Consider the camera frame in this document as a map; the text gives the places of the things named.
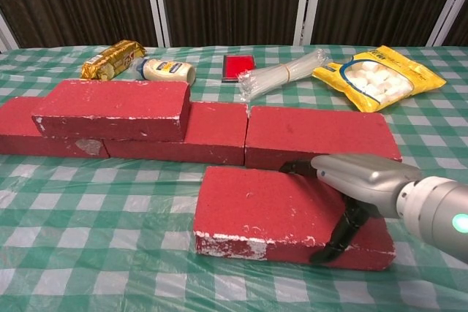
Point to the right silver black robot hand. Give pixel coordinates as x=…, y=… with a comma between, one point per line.
x=365, y=180

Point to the red brick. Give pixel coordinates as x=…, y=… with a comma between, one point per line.
x=318, y=133
x=256, y=209
x=109, y=103
x=219, y=133
x=18, y=125

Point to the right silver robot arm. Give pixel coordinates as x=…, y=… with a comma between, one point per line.
x=438, y=209

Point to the yellow marshmallow bag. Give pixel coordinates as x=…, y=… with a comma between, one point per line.
x=373, y=78

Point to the bundle of clear wrapped straws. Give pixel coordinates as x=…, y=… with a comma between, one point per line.
x=278, y=74

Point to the red ink pad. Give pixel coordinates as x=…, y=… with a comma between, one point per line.
x=237, y=67

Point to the white mayonnaise bottle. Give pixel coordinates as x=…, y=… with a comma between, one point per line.
x=168, y=70

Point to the green white checked tablecloth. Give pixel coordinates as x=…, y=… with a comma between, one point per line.
x=109, y=217

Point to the gold biscuit pack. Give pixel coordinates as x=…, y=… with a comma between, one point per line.
x=113, y=60

